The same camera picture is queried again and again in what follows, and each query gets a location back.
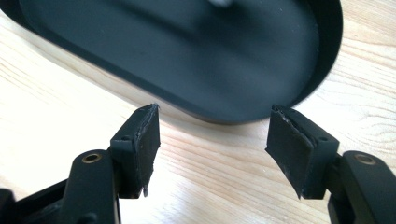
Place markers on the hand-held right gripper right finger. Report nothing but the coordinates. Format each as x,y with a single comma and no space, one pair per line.
295,149

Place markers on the black hook stand with tray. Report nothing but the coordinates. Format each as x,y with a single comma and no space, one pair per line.
193,59

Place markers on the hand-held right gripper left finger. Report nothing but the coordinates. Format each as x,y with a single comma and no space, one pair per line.
146,149

